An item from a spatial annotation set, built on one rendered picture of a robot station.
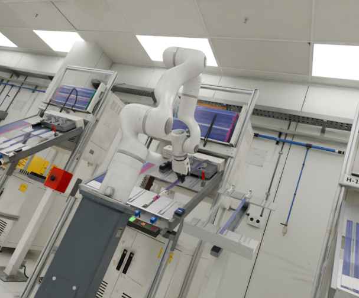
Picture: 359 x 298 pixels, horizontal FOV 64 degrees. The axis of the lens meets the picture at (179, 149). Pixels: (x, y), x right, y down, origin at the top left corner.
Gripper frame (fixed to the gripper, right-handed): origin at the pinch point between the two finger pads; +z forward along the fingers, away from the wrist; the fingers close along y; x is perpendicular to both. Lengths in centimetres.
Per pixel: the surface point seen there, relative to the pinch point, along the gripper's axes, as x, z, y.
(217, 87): -94, -24, 19
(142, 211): 28.0, 7.0, 8.7
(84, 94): -66, -9, 149
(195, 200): 1.7, 11.3, -10.0
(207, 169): -29.6, 10.8, -3.0
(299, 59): -245, -14, -17
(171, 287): 34, 54, -10
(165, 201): 11.9, 10.0, 4.3
